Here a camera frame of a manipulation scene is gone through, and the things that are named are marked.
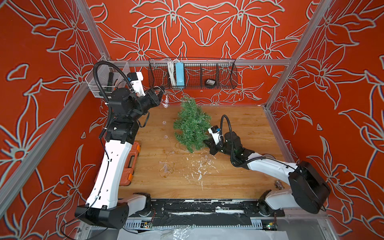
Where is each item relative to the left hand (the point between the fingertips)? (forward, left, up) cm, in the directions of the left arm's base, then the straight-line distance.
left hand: (164, 86), depth 59 cm
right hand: (-4, -17, -33) cm, 37 cm away
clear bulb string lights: (-13, +3, -47) cm, 49 cm away
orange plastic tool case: (-22, +23, -44) cm, 54 cm away
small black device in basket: (+34, -21, -21) cm, 45 cm away
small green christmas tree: (-4, -13, -20) cm, 24 cm away
